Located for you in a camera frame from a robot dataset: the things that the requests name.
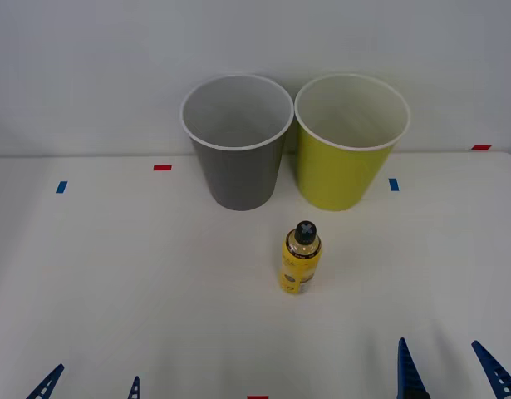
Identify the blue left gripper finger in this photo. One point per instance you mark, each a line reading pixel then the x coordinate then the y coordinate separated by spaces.
pixel 45 384
pixel 134 390

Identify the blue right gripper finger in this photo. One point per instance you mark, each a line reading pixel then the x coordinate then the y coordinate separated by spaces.
pixel 408 374
pixel 498 374

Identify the yellow label plastic bottle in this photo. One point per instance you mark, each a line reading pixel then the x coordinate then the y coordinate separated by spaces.
pixel 298 266

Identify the yellow-green plastic waste bin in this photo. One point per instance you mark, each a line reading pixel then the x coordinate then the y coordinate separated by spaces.
pixel 338 178

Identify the grey plastic waste bin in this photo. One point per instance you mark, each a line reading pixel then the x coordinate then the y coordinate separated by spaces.
pixel 240 178

